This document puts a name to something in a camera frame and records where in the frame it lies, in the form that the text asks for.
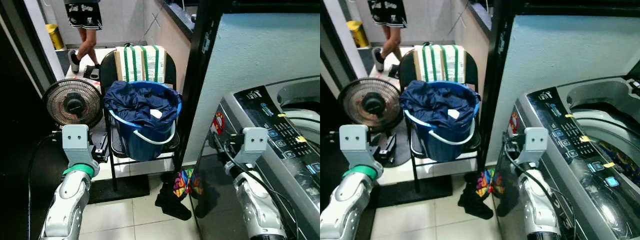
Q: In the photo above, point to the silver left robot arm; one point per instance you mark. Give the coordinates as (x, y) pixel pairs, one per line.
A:
(345, 202)
(67, 200)

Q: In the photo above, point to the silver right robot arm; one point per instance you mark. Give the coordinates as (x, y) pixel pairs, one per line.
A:
(257, 205)
(540, 205)

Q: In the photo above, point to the grey top-load washing machine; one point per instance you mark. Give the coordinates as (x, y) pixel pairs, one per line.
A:
(590, 200)
(287, 165)

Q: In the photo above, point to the colourful clothes in washer drum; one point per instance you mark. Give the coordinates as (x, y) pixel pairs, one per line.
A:
(622, 160)

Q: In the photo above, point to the black floor mat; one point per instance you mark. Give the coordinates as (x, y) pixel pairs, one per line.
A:
(120, 189)
(415, 192)

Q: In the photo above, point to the black round electric fan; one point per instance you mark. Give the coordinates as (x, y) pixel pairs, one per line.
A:
(371, 103)
(72, 103)

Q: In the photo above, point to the navy blue garment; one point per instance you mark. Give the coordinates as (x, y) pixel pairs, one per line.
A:
(135, 102)
(430, 102)

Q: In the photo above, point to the black and colourful garment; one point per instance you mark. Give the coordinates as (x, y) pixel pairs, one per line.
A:
(172, 200)
(475, 202)

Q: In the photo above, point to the black folding chair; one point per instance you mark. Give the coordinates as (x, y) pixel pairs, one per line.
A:
(406, 70)
(111, 75)

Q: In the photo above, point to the black slipper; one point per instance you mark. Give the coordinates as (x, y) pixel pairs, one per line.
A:
(394, 71)
(92, 73)

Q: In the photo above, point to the white bag with green stripes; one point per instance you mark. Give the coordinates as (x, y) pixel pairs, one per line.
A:
(440, 62)
(140, 62)

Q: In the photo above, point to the beige cabinet with dark countertop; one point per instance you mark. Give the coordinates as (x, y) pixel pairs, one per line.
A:
(170, 35)
(472, 35)

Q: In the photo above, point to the yellow waste bin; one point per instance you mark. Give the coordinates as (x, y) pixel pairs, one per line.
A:
(55, 37)
(357, 34)

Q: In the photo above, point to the person in black shorts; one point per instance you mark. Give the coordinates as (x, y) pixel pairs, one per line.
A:
(387, 15)
(84, 17)

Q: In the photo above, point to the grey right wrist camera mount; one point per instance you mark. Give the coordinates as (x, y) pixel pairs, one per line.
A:
(534, 144)
(252, 142)

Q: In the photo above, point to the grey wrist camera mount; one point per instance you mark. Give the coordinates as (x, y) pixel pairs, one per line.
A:
(354, 142)
(76, 142)
(252, 142)
(534, 144)

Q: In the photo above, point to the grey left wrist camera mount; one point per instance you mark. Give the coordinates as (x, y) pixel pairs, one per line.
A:
(76, 142)
(354, 142)

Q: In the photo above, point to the black metal door frame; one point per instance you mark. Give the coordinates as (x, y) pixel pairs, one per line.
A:
(500, 65)
(200, 75)

